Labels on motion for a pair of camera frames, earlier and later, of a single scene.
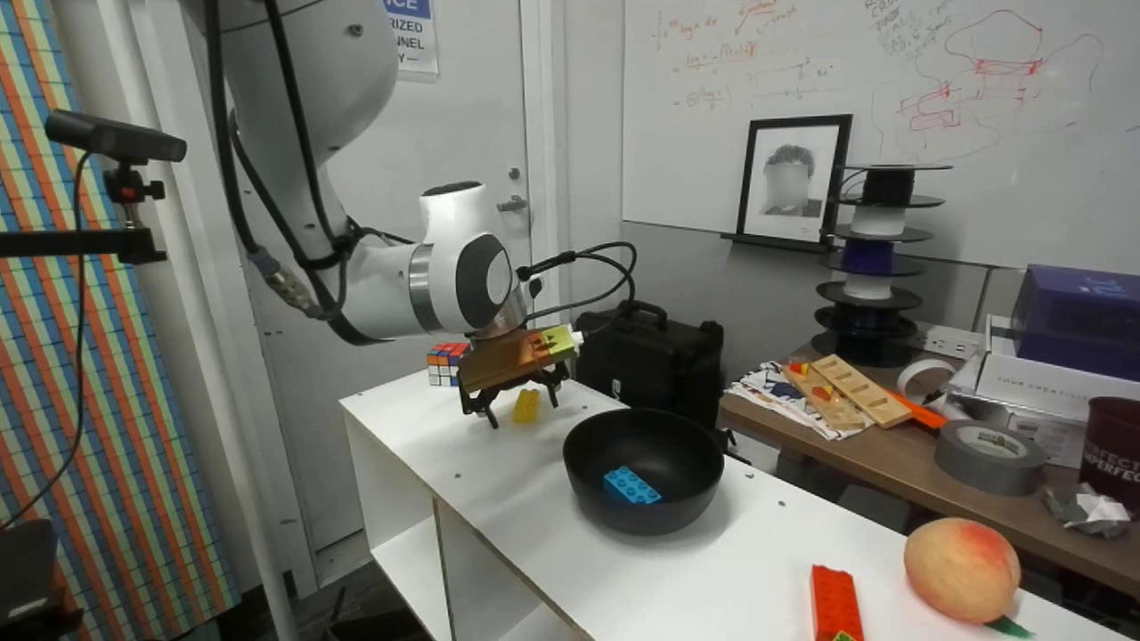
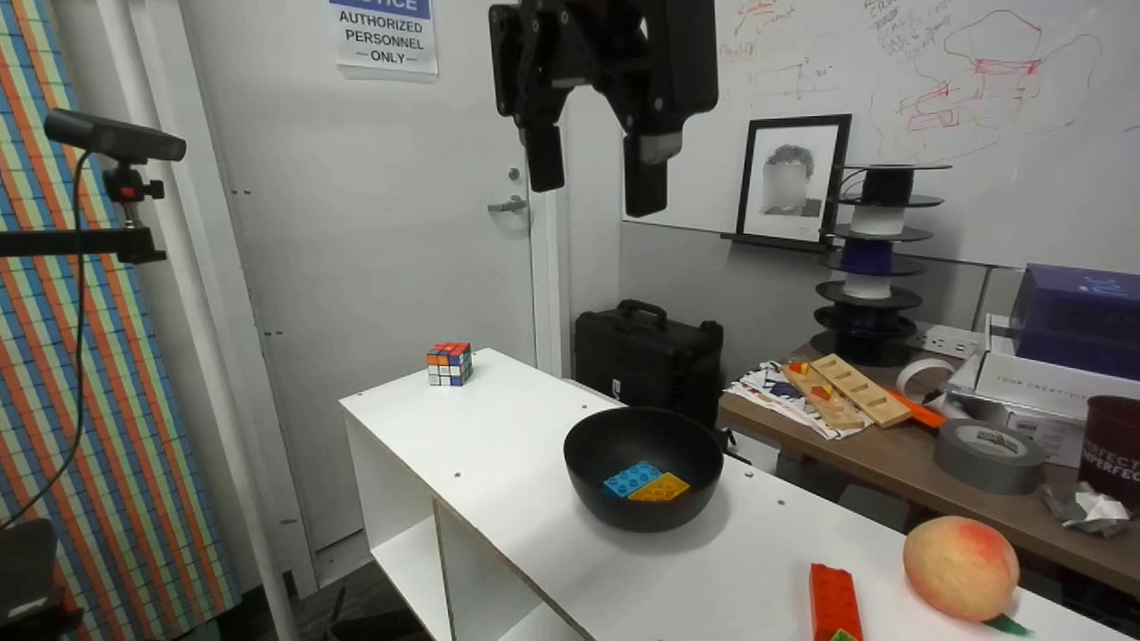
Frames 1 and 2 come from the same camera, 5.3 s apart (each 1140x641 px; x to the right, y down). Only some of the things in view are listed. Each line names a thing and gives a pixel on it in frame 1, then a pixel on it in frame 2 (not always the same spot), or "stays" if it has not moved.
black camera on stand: (124, 183) stays
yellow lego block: (529, 407) -> (659, 490)
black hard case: (652, 361) stays
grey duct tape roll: (992, 459) stays
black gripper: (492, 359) -> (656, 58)
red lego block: (836, 604) stays
